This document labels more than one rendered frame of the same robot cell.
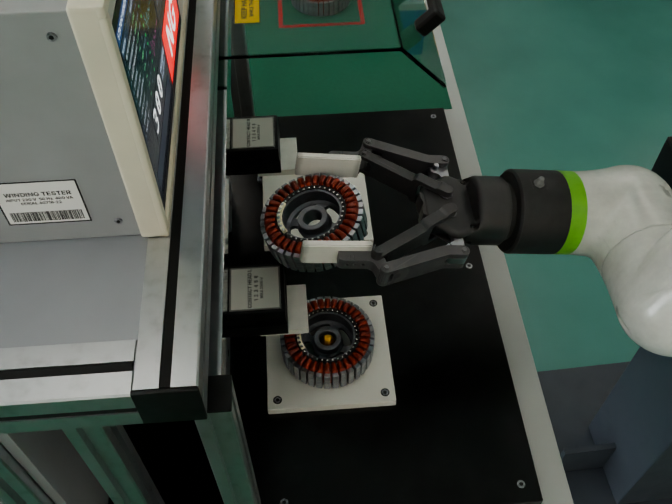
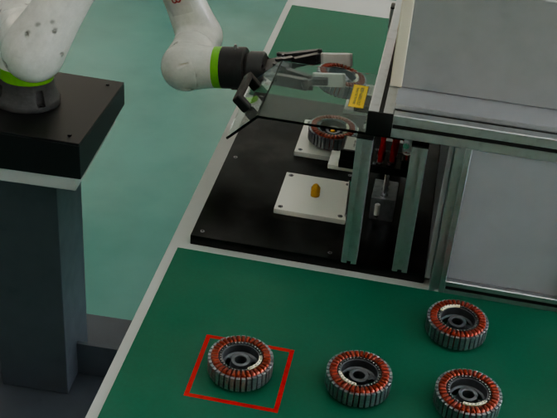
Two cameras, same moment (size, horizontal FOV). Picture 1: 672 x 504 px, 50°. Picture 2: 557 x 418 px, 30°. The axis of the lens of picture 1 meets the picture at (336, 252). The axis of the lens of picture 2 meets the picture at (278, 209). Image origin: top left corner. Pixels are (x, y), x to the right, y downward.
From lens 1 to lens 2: 258 cm
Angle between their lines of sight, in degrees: 93
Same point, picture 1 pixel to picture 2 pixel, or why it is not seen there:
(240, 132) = not seen: hidden behind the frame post
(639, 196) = (192, 40)
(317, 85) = (278, 288)
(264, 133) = (351, 142)
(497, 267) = (214, 164)
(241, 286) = not seen: hidden behind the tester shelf
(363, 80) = (236, 284)
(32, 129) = not seen: outside the picture
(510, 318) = (223, 146)
